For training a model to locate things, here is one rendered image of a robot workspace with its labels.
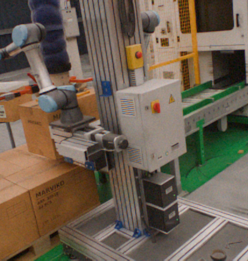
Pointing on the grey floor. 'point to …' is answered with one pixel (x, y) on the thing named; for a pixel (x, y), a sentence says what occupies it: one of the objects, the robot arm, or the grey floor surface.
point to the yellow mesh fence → (191, 48)
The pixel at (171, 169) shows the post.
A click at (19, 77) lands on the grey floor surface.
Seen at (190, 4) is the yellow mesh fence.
